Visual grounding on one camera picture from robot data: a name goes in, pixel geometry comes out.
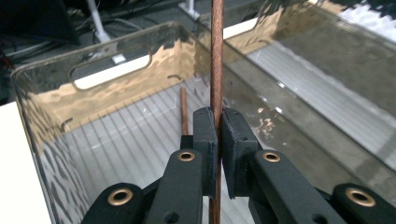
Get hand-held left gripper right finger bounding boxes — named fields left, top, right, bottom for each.
left=221, top=106, right=262, bottom=200

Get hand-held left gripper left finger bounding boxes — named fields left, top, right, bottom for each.
left=192, top=106, right=219, bottom=197

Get smoky clear plastic bin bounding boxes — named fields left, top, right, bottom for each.
left=199, top=0, right=396, bottom=175
left=10, top=21, right=396, bottom=224

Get white metal stand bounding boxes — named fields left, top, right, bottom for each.
left=178, top=0, right=201, bottom=21

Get white pole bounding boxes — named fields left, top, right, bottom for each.
left=86, top=0, right=111, bottom=44

